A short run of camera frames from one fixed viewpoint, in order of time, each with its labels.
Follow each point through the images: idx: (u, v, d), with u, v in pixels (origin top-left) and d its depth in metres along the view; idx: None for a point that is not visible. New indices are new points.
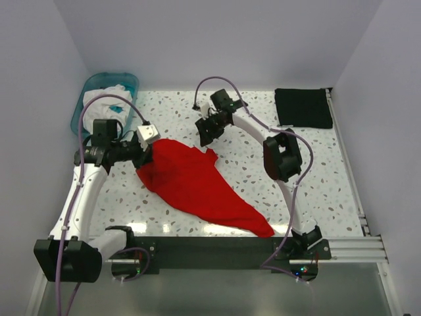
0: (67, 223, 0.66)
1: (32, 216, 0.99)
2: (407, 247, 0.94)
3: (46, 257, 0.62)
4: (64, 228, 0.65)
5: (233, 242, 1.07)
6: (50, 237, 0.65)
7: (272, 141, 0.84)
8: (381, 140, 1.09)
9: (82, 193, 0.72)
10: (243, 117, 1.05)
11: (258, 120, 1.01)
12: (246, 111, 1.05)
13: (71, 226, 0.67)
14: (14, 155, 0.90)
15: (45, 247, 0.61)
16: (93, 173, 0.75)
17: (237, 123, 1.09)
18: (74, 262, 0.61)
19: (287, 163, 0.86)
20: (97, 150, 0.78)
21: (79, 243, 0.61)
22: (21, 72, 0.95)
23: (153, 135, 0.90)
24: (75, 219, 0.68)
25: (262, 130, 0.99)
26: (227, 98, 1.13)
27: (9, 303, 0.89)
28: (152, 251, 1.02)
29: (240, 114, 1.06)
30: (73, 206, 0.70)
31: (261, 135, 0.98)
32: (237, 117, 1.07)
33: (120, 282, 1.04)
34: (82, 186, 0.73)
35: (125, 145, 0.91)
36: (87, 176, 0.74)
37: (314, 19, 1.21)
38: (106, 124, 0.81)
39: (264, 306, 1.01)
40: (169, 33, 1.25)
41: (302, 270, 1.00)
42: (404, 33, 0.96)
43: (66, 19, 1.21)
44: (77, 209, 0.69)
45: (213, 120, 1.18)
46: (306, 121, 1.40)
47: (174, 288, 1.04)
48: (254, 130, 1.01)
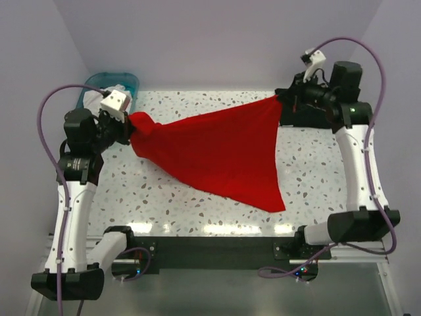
0: (60, 255, 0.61)
1: (31, 217, 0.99)
2: (408, 247, 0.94)
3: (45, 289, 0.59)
4: (58, 261, 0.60)
5: (233, 242, 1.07)
6: (46, 270, 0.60)
7: (364, 214, 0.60)
8: (381, 140, 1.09)
9: (71, 219, 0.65)
10: (354, 145, 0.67)
11: (370, 166, 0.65)
12: (365, 140, 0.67)
13: (66, 257, 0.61)
14: (14, 155, 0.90)
15: (43, 282, 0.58)
16: (80, 193, 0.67)
17: (338, 139, 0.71)
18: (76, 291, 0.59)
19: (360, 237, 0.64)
20: (79, 162, 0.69)
21: (77, 276, 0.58)
22: (22, 70, 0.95)
23: (123, 101, 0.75)
24: (70, 249, 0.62)
25: (362, 186, 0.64)
26: (354, 89, 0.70)
27: (10, 303, 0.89)
28: (152, 251, 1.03)
29: (351, 137, 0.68)
30: (64, 233, 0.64)
31: (355, 192, 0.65)
32: (345, 137, 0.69)
33: (120, 282, 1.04)
34: (70, 210, 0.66)
35: (103, 128, 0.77)
36: (74, 197, 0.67)
37: (315, 18, 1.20)
38: (85, 124, 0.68)
39: (264, 307, 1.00)
40: (169, 33, 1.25)
41: (302, 270, 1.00)
42: (404, 33, 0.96)
43: (66, 18, 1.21)
44: (70, 236, 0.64)
45: (314, 94, 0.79)
46: (306, 121, 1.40)
47: (175, 288, 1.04)
48: (352, 173, 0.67)
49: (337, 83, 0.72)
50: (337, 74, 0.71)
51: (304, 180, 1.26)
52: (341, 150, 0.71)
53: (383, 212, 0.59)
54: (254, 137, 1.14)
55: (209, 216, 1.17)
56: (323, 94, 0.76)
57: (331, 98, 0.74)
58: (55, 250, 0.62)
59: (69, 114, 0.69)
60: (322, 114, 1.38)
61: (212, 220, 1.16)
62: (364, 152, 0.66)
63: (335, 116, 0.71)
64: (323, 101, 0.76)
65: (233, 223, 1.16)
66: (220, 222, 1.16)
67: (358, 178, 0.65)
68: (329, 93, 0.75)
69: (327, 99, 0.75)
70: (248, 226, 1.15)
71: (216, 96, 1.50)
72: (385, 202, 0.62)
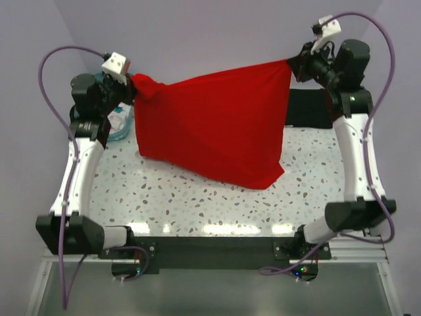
0: (66, 199, 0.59)
1: (31, 216, 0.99)
2: (408, 247, 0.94)
3: (48, 232, 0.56)
4: (64, 203, 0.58)
5: (233, 242, 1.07)
6: (51, 213, 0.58)
7: (360, 203, 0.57)
8: (381, 140, 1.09)
9: (79, 170, 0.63)
10: (353, 135, 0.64)
11: (368, 158, 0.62)
12: (364, 130, 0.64)
13: (71, 201, 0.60)
14: (14, 154, 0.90)
15: (47, 224, 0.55)
16: (89, 146, 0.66)
17: (337, 130, 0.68)
18: (77, 236, 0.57)
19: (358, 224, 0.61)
20: (90, 124, 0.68)
21: (80, 218, 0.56)
22: (21, 70, 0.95)
23: (123, 64, 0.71)
24: (75, 194, 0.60)
25: (360, 176, 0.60)
26: (358, 76, 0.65)
27: (10, 303, 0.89)
28: (152, 251, 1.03)
29: (350, 128, 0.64)
30: (72, 180, 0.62)
31: (352, 183, 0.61)
32: (343, 127, 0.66)
33: (120, 282, 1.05)
34: (79, 162, 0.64)
35: (107, 91, 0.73)
36: (83, 150, 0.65)
37: (315, 19, 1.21)
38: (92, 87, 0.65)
39: (264, 307, 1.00)
40: (169, 33, 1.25)
41: (302, 270, 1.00)
42: (404, 33, 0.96)
43: (66, 18, 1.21)
44: (77, 183, 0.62)
45: (318, 70, 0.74)
46: (306, 121, 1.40)
47: (174, 288, 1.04)
48: (350, 164, 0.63)
49: (341, 65, 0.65)
50: (343, 58, 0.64)
51: (304, 180, 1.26)
52: (340, 141, 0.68)
53: (380, 202, 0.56)
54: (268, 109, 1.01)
55: (209, 216, 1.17)
56: (328, 72, 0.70)
57: (333, 79, 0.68)
58: (60, 195, 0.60)
59: (75, 79, 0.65)
60: (318, 115, 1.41)
61: (212, 220, 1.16)
62: (363, 142, 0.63)
63: (334, 105, 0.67)
64: (327, 78, 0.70)
65: (233, 223, 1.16)
66: (220, 222, 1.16)
67: (356, 168, 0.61)
68: (334, 72, 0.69)
69: (330, 77, 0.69)
70: (248, 226, 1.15)
71: None
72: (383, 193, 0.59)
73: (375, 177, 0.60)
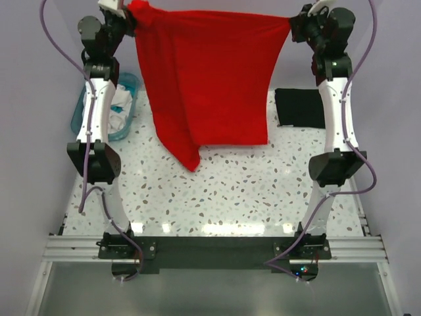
0: (89, 129, 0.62)
1: (32, 216, 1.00)
2: (407, 247, 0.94)
3: (76, 156, 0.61)
4: (87, 133, 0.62)
5: (233, 241, 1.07)
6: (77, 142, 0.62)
7: (335, 154, 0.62)
8: (381, 139, 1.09)
9: (97, 106, 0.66)
10: (333, 97, 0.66)
11: (346, 115, 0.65)
12: (343, 91, 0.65)
13: (94, 131, 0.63)
14: (14, 155, 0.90)
15: (76, 149, 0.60)
16: (104, 84, 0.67)
17: (321, 91, 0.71)
18: (100, 160, 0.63)
19: (337, 173, 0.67)
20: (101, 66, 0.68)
21: (102, 145, 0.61)
22: (22, 72, 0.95)
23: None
24: (97, 126, 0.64)
25: (337, 132, 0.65)
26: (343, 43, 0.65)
27: (10, 303, 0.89)
28: (152, 251, 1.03)
29: (331, 89, 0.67)
30: (92, 114, 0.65)
31: (331, 137, 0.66)
32: (325, 89, 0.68)
33: (120, 282, 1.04)
34: (96, 99, 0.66)
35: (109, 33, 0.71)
36: (99, 89, 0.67)
37: None
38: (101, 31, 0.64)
39: (264, 307, 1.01)
40: None
41: (302, 270, 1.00)
42: (404, 33, 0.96)
43: (66, 20, 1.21)
44: (98, 116, 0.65)
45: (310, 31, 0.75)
46: (306, 121, 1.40)
47: (174, 288, 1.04)
48: (331, 120, 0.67)
49: (327, 32, 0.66)
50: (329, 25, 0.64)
51: (304, 180, 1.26)
52: (323, 100, 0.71)
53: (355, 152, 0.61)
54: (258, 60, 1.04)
55: (209, 216, 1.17)
56: (318, 36, 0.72)
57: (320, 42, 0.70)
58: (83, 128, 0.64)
59: (81, 26, 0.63)
60: (318, 115, 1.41)
61: (212, 220, 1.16)
62: (341, 102, 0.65)
63: (318, 70, 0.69)
64: (316, 43, 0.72)
65: (233, 223, 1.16)
66: (220, 222, 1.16)
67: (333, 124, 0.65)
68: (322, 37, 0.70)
69: (318, 42, 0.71)
70: (248, 225, 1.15)
71: None
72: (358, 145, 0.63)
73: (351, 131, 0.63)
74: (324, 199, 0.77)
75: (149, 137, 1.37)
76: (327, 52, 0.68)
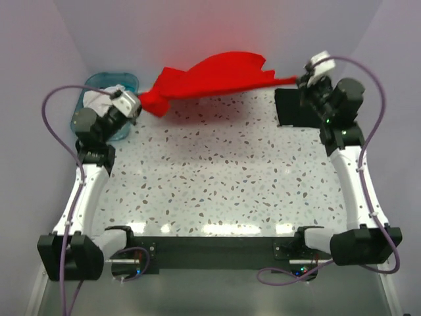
0: (70, 219, 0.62)
1: (31, 218, 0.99)
2: (408, 247, 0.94)
3: (50, 251, 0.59)
4: (67, 223, 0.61)
5: (233, 241, 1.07)
6: (54, 233, 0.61)
7: (364, 232, 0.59)
8: (381, 139, 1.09)
9: (84, 193, 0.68)
10: (348, 166, 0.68)
11: (366, 184, 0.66)
12: (359, 160, 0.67)
13: (74, 221, 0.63)
14: (13, 155, 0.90)
15: (48, 242, 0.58)
16: (95, 171, 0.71)
17: (333, 160, 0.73)
18: (77, 259, 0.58)
19: (367, 259, 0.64)
20: (97, 153, 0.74)
21: (81, 237, 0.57)
22: (20, 71, 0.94)
23: (131, 107, 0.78)
24: (79, 215, 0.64)
25: (360, 205, 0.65)
26: (352, 113, 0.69)
27: (10, 303, 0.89)
28: (152, 251, 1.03)
29: (345, 158, 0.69)
30: (77, 201, 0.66)
31: (354, 212, 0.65)
32: (339, 158, 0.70)
33: (120, 282, 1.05)
34: (84, 185, 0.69)
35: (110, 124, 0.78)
36: (90, 175, 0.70)
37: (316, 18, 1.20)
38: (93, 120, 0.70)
39: (264, 306, 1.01)
40: (169, 33, 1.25)
41: (302, 270, 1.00)
42: (404, 33, 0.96)
43: (66, 20, 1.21)
44: (81, 206, 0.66)
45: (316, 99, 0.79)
46: (306, 121, 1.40)
47: (174, 288, 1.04)
48: (350, 191, 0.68)
49: (337, 101, 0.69)
50: (338, 98, 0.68)
51: (304, 180, 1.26)
52: (336, 165, 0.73)
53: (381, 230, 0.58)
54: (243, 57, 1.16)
55: (208, 216, 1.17)
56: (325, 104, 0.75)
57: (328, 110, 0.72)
58: (65, 216, 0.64)
59: (77, 117, 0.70)
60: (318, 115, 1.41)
61: (212, 220, 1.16)
62: (359, 171, 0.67)
63: (328, 139, 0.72)
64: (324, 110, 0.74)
65: (233, 223, 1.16)
66: (220, 222, 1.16)
67: (356, 197, 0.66)
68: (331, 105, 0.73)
69: (327, 109, 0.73)
70: (248, 225, 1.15)
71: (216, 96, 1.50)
72: (387, 222, 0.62)
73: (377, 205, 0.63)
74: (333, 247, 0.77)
75: (149, 137, 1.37)
76: (335, 121, 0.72)
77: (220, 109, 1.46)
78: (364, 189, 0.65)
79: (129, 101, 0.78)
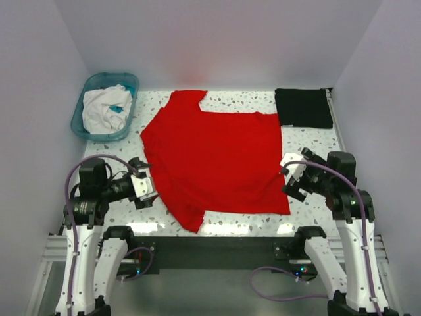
0: (70, 299, 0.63)
1: (31, 218, 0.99)
2: (408, 247, 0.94)
3: None
4: (68, 306, 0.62)
5: (233, 241, 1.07)
6: (57, 315, 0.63)
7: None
8: (381, 140, 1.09)
9: (79, 263, 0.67)
10: (354, 241, 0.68)
11: (370, 265, 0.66)
12: (365, 237, 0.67)
13: (75, 300, 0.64)
14: (12, 155, 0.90)
15: None
16: (87, 237, 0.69)
17: (339, 229, 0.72)
18: None
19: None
20: (87, 203, 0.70)
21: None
22: (20, 72, 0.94)
23: (147, 193, 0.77)
24: (79, 292, 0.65)
25: (362, 286, 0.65)
26: (350, 177, 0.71)
27: (10, 304, 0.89)
28: (152, 251, 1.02)
29: (352, 234, 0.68)
30: (74, 276, 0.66)
31: (355, 291, 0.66)
32: (345, 230, 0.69)
33: (120, 282, 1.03)
34: (78, 255, 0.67)
35: (117, 188, 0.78)
36: (81, 241, 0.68)
37: (316, 18, 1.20)
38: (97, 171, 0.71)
39: (264, 307, 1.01)
40: (169, 33, 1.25)
41: (302, 270, 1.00)
42: (404, 33, 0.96)
43: (66, 20, 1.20)
44: (79, 280, 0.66)
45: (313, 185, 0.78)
46: (306, 121, 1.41)
47: (174, 289, 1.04)
48: (351, 269, 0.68)
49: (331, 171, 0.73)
50: (331, 164, 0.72)
51: None
52: (342, 240, 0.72)
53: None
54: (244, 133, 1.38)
55: (209, 215, 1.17)
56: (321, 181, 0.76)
57: (328, 186, 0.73)
58: (64, 293, 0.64)
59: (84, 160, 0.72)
60: (318, 115, 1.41)
61: (212, 220, 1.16)
62: (364, 251, 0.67)
63: (335, 206, 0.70)
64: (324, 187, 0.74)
65: (233, 223, 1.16)
66: (220, 222, 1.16)
67: (358, 278, 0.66)
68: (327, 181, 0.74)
69: (326, 186, 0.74)
70: (248, 225, 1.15)
71: (216, 96, 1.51)
72: (385, 304, 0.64)
73: (378, 288, 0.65)
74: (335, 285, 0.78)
75: None
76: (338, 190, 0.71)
77: (220, 109, 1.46)
78: (369, 272, 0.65)
79: (150, 187, 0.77)
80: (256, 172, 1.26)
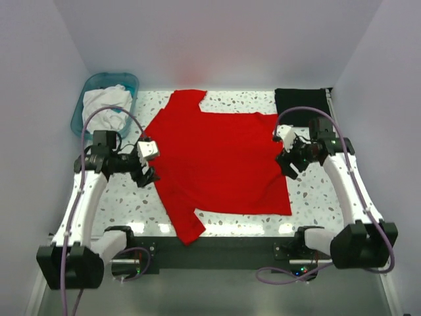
0: (69, 229, 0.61)
1: (31, 218, 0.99)
2: (408, 247, 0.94)
3: (49, 263, 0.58)
4: (66, 234, 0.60)
5: (233, 242, 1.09)
6: (52, 244, 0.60)
7: (360, 229, 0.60)
8: (381, 140, 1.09)
9: (83, 201, 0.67)
10: (340, 169, 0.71)
11: (358, 185, 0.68)
12: (348, 163, 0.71)
13: (74, 231, 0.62)
14: (12, 156, 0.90)
15: (48, 255, 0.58)
16: (93, 178, 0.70)
17: (327, 169, 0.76)
18: (77, 269, 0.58)
19: (370, 261, 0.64)
20: (96, 158, 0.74)
21: (81, 248, 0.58)
22: (20, 72, 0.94)
23: (152, 153, 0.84)
24: (77, 225, 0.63)
25: (354, 203, 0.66)
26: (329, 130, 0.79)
27: (10, 304, 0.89)
28: (152, 251, 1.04)
29: (336, 163, 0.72)
30: (75, 210, 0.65)
31: (348, 210, 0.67)
32: (331, 164, 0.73)
33: (120, 282, 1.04)
34: (83, 193, 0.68)
35: (124, 158, 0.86)
36: (88, 182, 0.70)
37: (316, 19, 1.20)
38: (110, 134, 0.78)
39: (264, 307, 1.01)
40: (169, 33, 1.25)
41: (302, 270, 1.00)
42: (404, 33, 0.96)
43: (66, 20, 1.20)
44: (80, 214, 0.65)
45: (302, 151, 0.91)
46: (306, 121, 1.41)
47: (174, 289, 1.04)
48: (343, 193, 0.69)
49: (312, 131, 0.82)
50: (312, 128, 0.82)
51: (304, 180, 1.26)
52: (331, 178, 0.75)
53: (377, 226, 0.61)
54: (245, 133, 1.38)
55: (209, 216, 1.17)
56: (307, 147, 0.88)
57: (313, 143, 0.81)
58: (64, 226, 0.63)
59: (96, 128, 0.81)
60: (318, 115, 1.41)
61: (212, 220, 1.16)
62: (350, 173, 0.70)
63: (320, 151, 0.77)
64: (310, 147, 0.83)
65: (233, 223, 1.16)
66: (220, 222, 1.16)
67: (349, 196, 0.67)
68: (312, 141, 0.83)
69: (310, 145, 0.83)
70: (248, 225, 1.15)
71: (216, 96, 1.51)
72: (379, 217, 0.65)
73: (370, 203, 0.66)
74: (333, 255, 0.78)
75: None
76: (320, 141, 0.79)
77: (220, 109, 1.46)
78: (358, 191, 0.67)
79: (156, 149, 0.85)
80: (257, 173, 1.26)
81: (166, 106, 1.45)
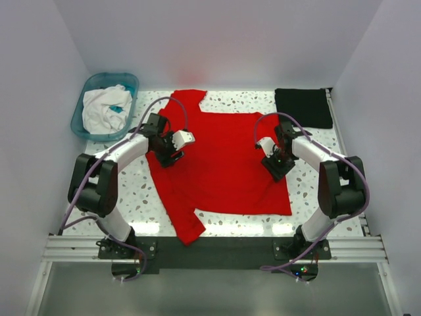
0: (110, 151, 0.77)
1: (31, 218, 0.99)
2: (408, 247, 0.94)
3: (81, 168, 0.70)
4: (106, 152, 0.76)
5: (233, 242, 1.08)
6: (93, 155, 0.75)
7: (332, 164, 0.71)
8: (381, 139, 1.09)
9: (126, 145, 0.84)
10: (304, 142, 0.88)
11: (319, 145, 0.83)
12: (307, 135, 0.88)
13: (112, 155, 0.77)
14: (12, 157, 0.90)
15: (85, 160, 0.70)
16: (140, 137, 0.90)
17: (297, 151, 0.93)
18: (101, 181, 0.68)
19: (348, 200, 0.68)
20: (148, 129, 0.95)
21: (113, 164, 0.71)
22: (18, 72, 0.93)
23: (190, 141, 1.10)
24: (116, 154, 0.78)
25: (321, 155, 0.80)
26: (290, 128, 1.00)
27: (10, 304, 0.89)
28: (152, 251, 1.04)
29: (300, 139, 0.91)
30: (118, 146, 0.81)
31: None
32: (297, 144, 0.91)
33: (120, 282, 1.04)
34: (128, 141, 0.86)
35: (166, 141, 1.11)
36: (135, 139, 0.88)
37: (316, 19, 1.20)
38: (160, 121, 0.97)
39: (264, 307, 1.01)
40: (169, 33, 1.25)
41: (302, 270, 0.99)
42: (404, 33, 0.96)
43: (65, 20, 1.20)
44: (120, 150, 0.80)
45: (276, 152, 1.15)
46: (306, 121, 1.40)
47: (174, 289, 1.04)
48: (314, 157, 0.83)
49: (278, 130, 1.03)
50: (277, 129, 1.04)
51: (304, 180, 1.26)
52: (303, 154, 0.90)
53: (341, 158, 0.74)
54: (245, 134, 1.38)
55: (209, 216, 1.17)
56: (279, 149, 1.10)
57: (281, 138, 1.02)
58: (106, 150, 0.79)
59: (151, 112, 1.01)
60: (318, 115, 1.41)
61: (212, 220, 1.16)
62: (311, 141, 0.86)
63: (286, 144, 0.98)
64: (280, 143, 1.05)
65: (233, 223, 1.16)
66: (220, 222, 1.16)
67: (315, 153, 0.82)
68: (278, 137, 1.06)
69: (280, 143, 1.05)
70: (248, 226, 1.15)
71: (216, 96, 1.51)
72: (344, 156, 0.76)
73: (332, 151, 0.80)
74: (332, 227, 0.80)
75: None
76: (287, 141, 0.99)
77: (220, 109, 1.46)
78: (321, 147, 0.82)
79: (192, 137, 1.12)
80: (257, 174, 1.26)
81: (166, 107, 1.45)
